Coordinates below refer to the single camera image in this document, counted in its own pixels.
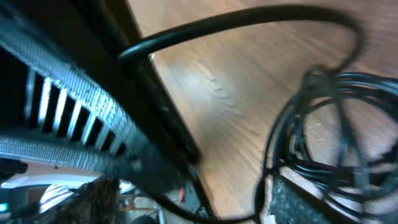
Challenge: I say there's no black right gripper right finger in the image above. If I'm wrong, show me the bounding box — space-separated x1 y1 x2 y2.
269 175 356 224

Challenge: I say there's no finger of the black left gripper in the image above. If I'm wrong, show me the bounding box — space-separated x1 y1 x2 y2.
1 6 187 193
73 0 201 164

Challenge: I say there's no thin black USB cable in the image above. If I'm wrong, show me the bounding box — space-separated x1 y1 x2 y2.
146 67 398 224

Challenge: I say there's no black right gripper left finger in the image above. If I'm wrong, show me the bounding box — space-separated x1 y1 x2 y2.
40 177 119 224

